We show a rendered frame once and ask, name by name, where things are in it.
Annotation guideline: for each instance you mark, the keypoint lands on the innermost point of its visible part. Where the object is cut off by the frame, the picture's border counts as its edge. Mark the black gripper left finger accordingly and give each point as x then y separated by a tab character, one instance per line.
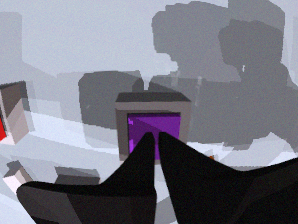
127	197

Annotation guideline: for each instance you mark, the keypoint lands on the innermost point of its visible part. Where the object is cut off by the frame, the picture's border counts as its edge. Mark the red button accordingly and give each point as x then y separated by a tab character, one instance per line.
13	126

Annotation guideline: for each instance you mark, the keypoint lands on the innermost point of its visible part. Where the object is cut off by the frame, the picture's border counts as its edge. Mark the blue button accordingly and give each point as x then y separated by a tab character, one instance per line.
77	180

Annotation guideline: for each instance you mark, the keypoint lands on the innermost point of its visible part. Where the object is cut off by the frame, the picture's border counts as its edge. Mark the white cube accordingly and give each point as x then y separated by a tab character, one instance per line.
15	177

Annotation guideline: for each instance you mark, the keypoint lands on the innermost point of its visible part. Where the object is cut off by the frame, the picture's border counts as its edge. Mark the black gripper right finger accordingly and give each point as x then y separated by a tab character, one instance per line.
204	191

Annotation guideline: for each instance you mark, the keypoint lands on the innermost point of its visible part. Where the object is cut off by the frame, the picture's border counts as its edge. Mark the purple button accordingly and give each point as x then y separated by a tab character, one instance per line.
140	112

